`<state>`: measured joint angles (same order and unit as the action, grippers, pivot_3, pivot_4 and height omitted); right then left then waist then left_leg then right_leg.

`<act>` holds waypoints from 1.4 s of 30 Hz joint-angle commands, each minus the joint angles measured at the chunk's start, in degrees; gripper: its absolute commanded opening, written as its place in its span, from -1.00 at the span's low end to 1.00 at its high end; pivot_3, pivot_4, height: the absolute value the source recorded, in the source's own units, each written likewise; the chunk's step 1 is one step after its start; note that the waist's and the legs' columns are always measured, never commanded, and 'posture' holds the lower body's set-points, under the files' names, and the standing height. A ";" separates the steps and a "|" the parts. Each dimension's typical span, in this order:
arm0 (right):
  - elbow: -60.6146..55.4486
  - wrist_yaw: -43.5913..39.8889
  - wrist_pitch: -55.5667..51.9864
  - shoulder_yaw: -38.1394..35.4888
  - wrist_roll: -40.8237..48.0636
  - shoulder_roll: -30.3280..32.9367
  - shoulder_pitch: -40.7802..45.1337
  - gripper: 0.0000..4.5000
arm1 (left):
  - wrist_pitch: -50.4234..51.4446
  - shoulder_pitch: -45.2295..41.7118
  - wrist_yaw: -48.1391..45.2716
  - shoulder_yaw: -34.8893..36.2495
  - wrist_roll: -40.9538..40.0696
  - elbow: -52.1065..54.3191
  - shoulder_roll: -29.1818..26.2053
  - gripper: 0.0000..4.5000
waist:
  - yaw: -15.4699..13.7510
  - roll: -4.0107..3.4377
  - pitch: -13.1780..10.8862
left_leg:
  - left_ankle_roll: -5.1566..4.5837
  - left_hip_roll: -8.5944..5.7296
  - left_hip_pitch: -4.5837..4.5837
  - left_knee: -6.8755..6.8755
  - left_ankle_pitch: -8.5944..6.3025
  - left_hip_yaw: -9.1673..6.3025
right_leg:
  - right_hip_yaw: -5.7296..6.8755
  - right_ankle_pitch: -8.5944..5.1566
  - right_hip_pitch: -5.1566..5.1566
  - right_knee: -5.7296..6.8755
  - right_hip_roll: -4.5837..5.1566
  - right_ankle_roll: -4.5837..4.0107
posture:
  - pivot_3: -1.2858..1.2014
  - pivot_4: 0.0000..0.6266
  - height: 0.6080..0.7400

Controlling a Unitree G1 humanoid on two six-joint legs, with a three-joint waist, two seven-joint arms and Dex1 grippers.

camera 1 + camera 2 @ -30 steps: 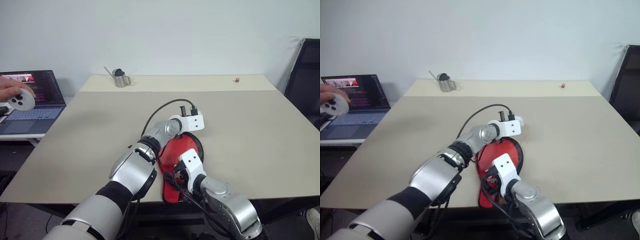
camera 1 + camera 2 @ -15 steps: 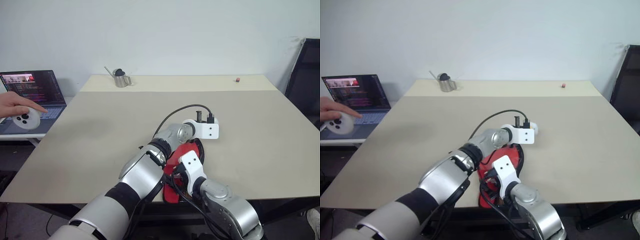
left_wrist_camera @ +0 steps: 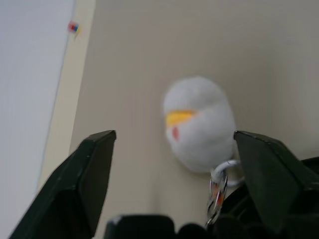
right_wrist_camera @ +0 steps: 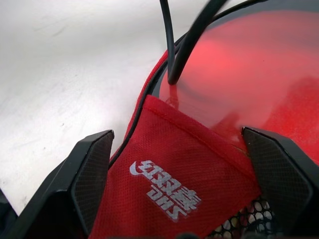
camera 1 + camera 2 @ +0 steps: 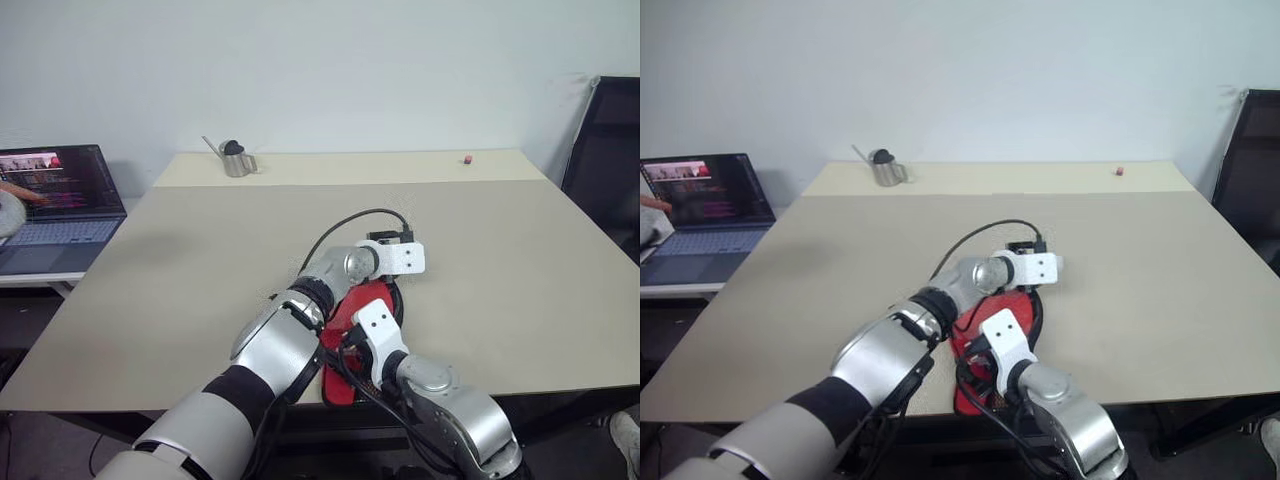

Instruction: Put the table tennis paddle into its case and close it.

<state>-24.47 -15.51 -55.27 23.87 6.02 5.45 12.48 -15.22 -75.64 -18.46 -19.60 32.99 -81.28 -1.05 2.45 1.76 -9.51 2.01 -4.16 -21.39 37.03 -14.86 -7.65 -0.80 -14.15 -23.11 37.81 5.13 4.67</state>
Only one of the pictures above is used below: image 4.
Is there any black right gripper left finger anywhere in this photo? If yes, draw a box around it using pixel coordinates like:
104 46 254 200
7 129 116 239

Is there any black cord loop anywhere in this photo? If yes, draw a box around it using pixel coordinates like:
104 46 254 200
159 0 231 86

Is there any black and red paddle case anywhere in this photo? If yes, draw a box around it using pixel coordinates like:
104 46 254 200
88 48 278 239

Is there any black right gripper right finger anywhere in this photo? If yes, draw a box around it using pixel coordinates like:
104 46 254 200
240 126 319 239

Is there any red table tennis paddle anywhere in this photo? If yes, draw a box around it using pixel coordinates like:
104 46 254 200
158 0 319 165

